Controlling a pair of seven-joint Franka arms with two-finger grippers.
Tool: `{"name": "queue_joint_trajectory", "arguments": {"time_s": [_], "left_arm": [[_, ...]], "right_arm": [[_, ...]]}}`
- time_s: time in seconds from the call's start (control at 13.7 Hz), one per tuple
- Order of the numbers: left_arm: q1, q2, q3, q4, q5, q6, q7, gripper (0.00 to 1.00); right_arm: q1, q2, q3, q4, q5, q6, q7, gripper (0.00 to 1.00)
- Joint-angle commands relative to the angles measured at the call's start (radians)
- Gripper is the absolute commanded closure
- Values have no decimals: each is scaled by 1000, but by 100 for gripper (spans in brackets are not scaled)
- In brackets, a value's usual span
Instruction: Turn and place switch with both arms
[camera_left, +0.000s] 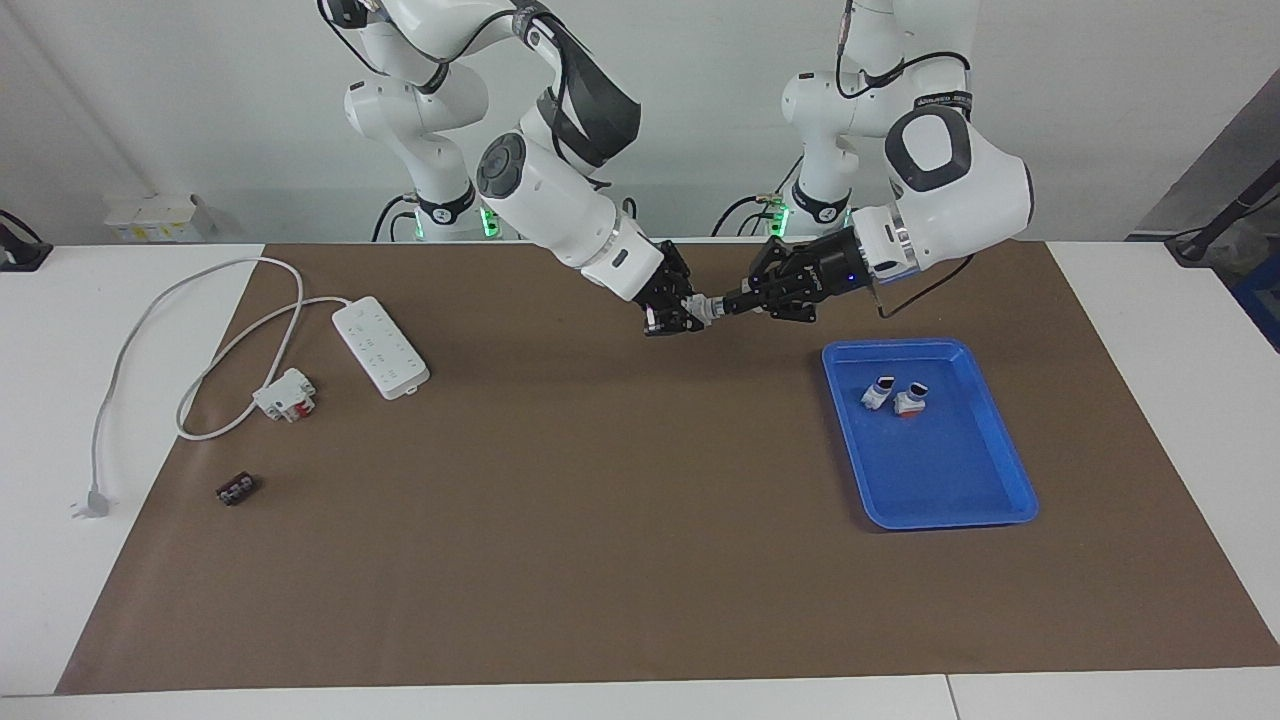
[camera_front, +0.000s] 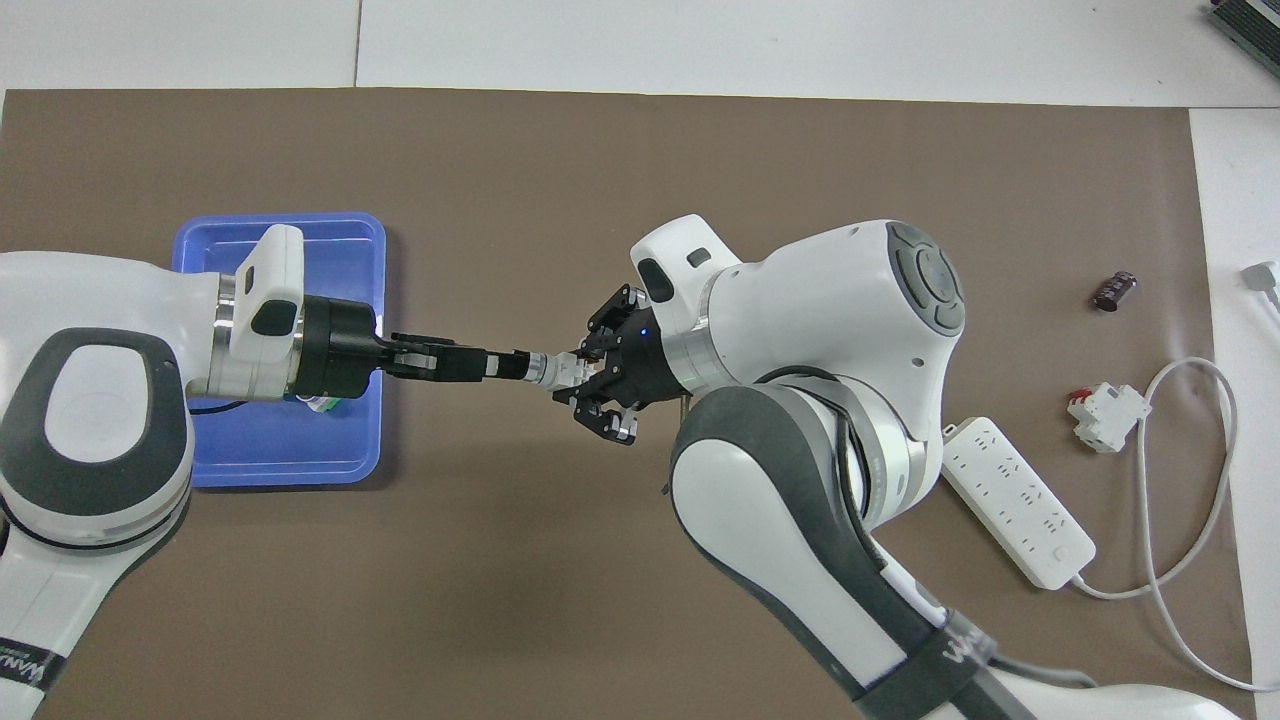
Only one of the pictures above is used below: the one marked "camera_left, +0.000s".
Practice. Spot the white power strip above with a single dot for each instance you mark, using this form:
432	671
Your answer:
382	348

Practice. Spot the brown table mat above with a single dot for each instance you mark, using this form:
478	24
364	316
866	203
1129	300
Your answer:
600	520

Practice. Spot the white plug adapter left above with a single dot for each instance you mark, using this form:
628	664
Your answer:
878	393

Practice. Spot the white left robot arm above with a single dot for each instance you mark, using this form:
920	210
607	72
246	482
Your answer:
970	190

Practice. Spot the black clamp mount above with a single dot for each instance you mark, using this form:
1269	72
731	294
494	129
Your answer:
20	250

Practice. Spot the white cardboard box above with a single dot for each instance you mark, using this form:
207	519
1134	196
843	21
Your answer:
160	218

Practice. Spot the white plug adapter right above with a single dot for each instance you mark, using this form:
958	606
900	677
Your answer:
911	400

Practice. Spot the black stand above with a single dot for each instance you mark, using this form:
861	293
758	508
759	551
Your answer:
1225	215

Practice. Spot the white plug adapter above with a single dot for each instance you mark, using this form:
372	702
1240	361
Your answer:
911	400
878	393

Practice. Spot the small black terminal block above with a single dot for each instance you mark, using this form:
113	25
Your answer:
237	490

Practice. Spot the white red circuit breaker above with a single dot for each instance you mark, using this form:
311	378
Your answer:
284	395

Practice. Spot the blue crate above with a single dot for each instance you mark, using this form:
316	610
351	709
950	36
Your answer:
1262	300

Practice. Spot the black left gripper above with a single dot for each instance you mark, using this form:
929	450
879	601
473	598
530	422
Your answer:
840	265

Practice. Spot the blue plastic tray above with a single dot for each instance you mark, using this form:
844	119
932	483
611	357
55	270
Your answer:
950	470

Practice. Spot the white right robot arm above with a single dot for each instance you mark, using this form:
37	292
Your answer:
540	190

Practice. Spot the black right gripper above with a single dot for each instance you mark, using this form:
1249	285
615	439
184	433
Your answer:
666	278

